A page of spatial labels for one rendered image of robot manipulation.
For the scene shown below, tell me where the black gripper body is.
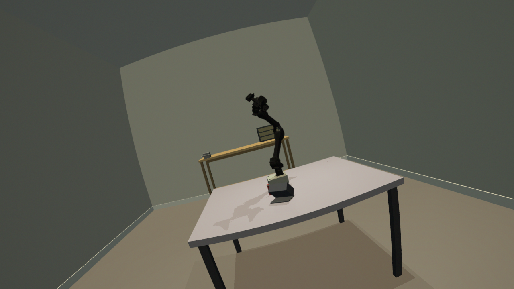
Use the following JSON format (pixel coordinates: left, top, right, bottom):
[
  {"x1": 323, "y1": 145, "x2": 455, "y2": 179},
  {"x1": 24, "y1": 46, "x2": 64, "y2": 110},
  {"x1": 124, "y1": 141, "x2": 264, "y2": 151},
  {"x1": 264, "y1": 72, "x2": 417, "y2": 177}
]
[{"x1": 246, "y1": 93, "x2": 269, "y2": 112}]

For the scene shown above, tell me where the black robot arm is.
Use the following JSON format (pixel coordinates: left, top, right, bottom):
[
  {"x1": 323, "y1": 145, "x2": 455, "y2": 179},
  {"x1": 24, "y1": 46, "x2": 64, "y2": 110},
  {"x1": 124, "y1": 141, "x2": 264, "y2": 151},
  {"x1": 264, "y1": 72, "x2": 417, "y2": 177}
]
[{"x1": 252, "y1": 96, "x2": 284, "y2": 176}]

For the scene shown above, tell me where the dark grey sloped panel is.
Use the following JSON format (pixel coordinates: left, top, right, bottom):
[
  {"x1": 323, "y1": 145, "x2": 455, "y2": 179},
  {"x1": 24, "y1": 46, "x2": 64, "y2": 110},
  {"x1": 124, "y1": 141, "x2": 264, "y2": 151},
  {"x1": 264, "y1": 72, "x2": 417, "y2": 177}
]
[{"x1": 268, "y1": 182, "x2": 294, "y2": 204}]

